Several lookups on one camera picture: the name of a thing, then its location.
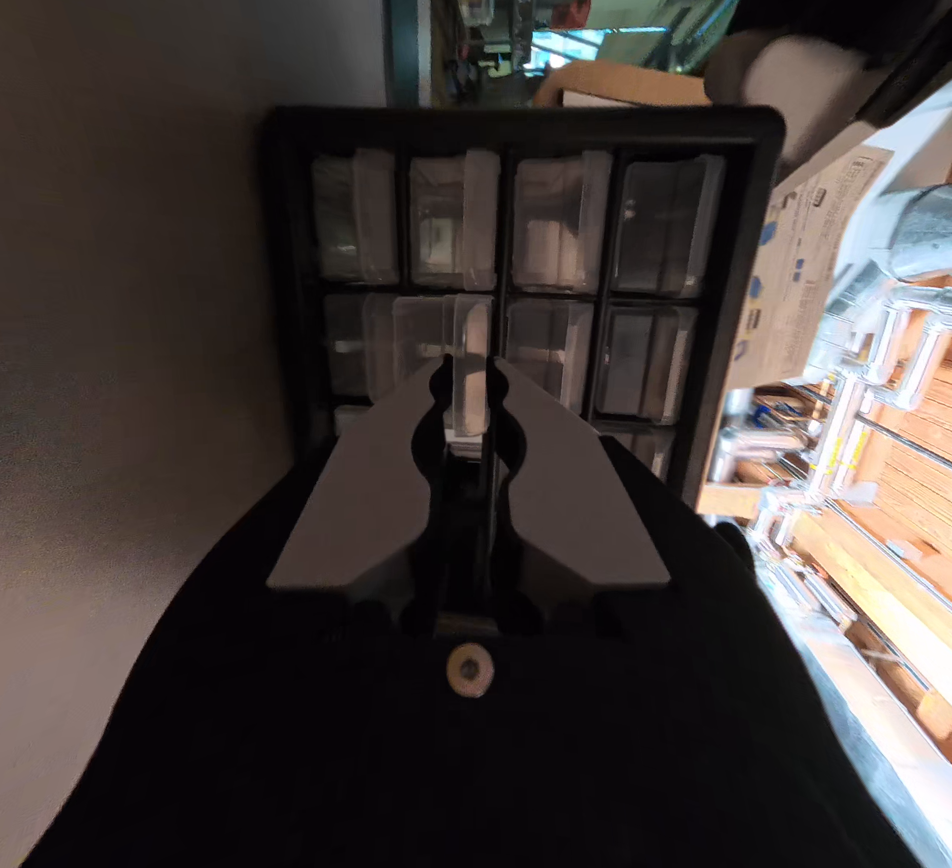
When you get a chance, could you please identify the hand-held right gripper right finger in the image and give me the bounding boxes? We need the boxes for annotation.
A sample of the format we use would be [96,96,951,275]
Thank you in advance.
[487,355,672,612]

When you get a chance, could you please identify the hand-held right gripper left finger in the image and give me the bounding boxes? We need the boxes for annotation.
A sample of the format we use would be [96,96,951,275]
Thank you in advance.
[266,353,455,612]

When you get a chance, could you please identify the small clear plastic drawer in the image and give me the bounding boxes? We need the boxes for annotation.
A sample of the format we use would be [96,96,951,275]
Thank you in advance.
[363,292,496,439]

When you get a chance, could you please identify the set of clear drawers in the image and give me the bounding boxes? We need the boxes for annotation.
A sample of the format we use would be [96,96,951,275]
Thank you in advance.
[311,148,727,482]

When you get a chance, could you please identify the black drawer cabinet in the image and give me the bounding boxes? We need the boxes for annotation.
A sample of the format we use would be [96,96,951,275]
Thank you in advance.
[260,106,787,512]

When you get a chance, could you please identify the cardboard box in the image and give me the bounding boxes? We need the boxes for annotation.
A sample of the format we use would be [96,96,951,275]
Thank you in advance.
[530,59,713,111]

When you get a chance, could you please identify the printed instruction poster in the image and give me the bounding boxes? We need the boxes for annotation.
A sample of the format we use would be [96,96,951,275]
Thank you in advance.
[731,145,895,391]

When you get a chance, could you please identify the metal ceiling pipes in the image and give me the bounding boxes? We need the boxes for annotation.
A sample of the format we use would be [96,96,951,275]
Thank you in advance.
[707,281,952,631]

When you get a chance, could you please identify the silver ventilation duct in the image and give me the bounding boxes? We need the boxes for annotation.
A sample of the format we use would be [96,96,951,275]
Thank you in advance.
[818,182,952,334]

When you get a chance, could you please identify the blue partition post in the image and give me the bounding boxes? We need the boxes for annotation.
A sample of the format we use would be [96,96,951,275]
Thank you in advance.
[381,0,423,108]

